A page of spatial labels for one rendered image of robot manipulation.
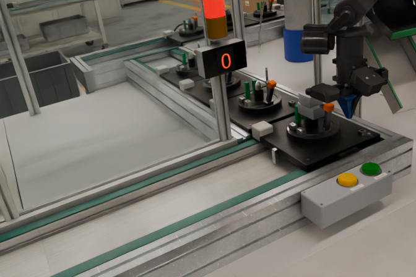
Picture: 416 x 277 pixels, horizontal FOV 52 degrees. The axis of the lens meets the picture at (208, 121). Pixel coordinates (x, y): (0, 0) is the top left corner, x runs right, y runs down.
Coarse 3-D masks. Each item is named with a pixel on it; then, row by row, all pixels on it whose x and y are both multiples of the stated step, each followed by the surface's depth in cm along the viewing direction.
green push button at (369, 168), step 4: (364, 164) 99; (368, 164) 98; (372, 164) 98; (376, 164) 98; (364, 168) 97; (368, 168) 97; (372, 168) 97; (376, 168) 97; (364, 172) 97; (368, 172) 96; (372, 172) 96; (376, 172) 96
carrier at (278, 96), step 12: (252, 84) 139; (240, 96) 145; (252, 96) 139; (264, 96) 138; (276, 96) 137; (288, 96) 140; (228, 108) 138; (240, 108) 134; (252, 108) 131; (264, 108) 130; (276, 108) 132; (288, 108) 132; (240, 120) 129; (252, 120) 128; (264, 120) 127; (276, 120) 127
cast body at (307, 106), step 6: (306, 90) 111; (300, 96) 112; (306, 96) 110; (300, 102) 113; (306, 102) 110; (312, 102) 110; (318, 102) 111; (300, 108) 114; (306, 108) 111; (312, 108) 110; (318, 108) 110; (306, 114) 112; (312, 114) 110; (318, 114) 110
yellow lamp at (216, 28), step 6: (216, 18) 102; (222, 18) 103; (210, 24) 103; (216, 24) 103; (222, 24) 103; (210, 30) 104; (216, 30) 103; (222, 30) 104; (210, 36) 105; (216, 36) 104; (222, 36) 104
